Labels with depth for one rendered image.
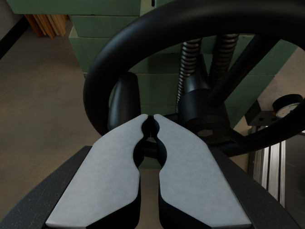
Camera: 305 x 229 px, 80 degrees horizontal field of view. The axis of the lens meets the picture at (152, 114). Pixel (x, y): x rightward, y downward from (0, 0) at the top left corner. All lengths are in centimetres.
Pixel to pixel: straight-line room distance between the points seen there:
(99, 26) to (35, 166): 98
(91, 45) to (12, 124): 112
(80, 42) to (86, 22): 5
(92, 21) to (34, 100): 118
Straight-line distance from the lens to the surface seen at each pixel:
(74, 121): 126
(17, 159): 130
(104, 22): 36
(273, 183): 95
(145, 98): 49
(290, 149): 108
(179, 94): 30
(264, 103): 57
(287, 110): 53
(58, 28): 192
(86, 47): 40
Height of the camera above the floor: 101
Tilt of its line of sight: 57 degrees down
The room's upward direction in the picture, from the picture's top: 2 degrees clockwise
